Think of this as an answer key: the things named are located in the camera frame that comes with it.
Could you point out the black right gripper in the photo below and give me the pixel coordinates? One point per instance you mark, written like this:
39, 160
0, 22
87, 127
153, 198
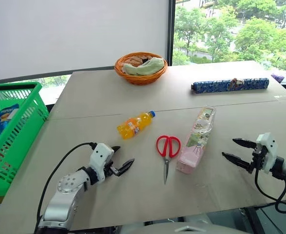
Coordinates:
259, 156

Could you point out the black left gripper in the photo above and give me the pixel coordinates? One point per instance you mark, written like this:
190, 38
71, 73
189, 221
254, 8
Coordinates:
111, 168

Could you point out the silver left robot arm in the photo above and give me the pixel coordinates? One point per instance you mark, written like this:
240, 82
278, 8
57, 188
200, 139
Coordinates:
65, 192

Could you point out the orange wicker basket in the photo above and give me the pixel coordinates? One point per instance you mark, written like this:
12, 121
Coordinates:
140, 75

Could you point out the green plastic shopping basket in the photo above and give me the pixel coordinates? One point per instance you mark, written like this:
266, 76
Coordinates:
23, 126

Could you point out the orange soda bottle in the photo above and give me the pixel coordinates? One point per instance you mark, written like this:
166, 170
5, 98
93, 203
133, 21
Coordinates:
133, 125

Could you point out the pink clear printed box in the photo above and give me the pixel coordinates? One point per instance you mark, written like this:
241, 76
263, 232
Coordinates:
196, 143

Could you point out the blue patterned scroll roll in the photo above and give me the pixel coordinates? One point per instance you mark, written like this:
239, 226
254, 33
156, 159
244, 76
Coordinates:
230, 85

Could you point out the purple cloth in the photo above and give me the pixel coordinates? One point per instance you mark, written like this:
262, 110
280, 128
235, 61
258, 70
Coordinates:
278, 77

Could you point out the light green towel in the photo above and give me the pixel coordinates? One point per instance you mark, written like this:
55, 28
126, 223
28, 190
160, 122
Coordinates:
145, 67

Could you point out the brown patterned pack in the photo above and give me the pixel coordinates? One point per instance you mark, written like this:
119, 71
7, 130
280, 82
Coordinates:
138, 59

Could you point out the blue snack bag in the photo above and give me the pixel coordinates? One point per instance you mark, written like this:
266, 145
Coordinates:
5, 119

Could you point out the white roller blind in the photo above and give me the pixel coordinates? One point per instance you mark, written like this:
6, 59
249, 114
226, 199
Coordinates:
77, 36

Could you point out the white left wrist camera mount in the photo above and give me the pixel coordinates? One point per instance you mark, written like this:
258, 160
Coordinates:
101, 156

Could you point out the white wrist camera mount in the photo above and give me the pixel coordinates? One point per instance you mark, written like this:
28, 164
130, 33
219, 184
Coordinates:
270, 151
101, 156

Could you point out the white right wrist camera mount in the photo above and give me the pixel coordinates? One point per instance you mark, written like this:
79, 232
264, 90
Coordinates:
270, 151

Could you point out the black window frame post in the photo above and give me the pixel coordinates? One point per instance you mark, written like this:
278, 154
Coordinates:
171, 31

